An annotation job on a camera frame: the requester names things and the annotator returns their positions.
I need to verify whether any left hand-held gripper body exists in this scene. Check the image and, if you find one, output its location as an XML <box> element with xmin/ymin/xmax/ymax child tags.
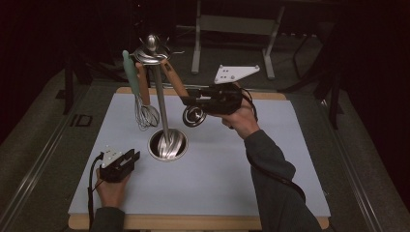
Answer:
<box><xmin>98</xmin><ymin>145</ymin><xmax>139</xmax><ymax>184</ymax></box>

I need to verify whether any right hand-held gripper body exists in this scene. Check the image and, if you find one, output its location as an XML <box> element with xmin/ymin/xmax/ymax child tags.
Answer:
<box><xmin>201</xmin><ymin>64</ymin><xmax>261</xmax><ymax>116</ymax></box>

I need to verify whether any wooden-handled steel ladle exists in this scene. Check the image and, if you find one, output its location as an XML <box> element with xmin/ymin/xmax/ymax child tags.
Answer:
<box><xmin>160</xmin><ymin>58</ymin><xmax>208</xmax><ymax>129</ymax></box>

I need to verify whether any steel utensil rack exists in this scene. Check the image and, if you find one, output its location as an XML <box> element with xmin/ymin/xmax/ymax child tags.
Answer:
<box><xmin>132</xmin><ymin>33</ymin><xmax>190</xmax><ymax>162</ymax></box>

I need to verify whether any wooden-handled mesh strainer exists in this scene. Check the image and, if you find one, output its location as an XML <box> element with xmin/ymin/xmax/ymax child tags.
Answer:
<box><xmin>134</xmin><ymin>61</ymin><xmax>161</xmax><ymax>128</ymax></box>

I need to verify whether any person's left hand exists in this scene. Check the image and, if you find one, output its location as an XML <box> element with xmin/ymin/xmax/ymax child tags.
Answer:
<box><xmin>95</xmin><ymin>166</ymin><xmax>132</xmax><ymax>210</ymax></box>

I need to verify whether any person's right hand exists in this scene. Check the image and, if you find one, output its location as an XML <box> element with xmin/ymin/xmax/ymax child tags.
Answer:
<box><xmin>220</xmin><ymin>81</ymin><xmax>261</xmax><ymax>140</ymax></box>

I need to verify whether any pale blue table mat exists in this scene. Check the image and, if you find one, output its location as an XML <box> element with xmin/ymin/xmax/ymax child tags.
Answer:
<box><xmin>68</xmin><ymin>93</ymin><xmax>332</xmax><ymax>218</ymax></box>

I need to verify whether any wooden table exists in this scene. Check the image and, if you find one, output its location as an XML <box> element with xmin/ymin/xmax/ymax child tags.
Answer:
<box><xmin>67</xmin><ymin>86</ymin><xmax>331</xmax><ymax>231</ymax></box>

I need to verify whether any dark metal stand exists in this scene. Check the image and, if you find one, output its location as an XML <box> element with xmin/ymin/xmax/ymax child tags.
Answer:
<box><xmin>279</xmin><ymin>23</ymin><xmax>345</xmax><ymax>131</ymax></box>
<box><xmin>62</xmin><ymin>56</ymin><xmax>95</xmax><ymax>116</ymax></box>

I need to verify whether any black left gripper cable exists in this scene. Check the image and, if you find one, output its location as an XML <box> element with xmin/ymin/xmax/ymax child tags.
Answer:
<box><xmin>87</xmin><ymin>152</ymin><xmax>105</xmax><ymax>232</ymax></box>

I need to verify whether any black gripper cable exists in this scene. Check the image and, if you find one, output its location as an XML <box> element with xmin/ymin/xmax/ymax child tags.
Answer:
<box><xmin>239</xmin><ymin>87</ymin><xmax>307</xmax><ymax>205</ymax></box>
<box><xmin>87</xmin><ymin>152</ymin><xmax>105</xmax><ymax>232</ymax></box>

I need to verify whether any whisk with green handle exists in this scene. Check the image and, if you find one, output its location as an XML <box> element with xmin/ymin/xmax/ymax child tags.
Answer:
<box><xmin>122</xmin><ymin>49</ymin><xmax>161</xmax><ymax>131</ymax></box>

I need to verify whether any grey metal desk frame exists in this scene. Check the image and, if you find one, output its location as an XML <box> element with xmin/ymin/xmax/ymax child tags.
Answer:
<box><xmin>190</xmin><ymin>0</ymin><xmax>286</xmax><ymax>81</ymax></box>

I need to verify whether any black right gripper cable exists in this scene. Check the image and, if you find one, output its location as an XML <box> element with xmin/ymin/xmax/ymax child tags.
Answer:
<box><xmin>239</xmin><ymin>87</ymin><xmax>307</xmax><ymax>205</ymax></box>

